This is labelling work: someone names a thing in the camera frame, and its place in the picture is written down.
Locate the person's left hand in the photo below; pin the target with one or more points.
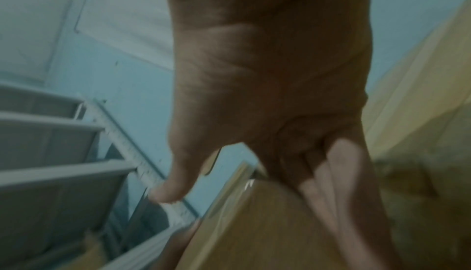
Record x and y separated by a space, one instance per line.
173 248

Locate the clear packing tape strip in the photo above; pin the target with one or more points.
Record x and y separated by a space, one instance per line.
404 175

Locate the brown cardboard box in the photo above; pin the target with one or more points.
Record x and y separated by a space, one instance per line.
265 228

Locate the white cloth sheet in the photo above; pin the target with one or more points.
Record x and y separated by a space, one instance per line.
125 15

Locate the flat cardboard sheet with scribble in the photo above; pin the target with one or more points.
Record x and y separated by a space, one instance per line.
212 162

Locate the white metal shelf rack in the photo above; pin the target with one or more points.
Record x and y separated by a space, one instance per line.
55 175

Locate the person's right hand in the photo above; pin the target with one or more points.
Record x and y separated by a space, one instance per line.
265 59

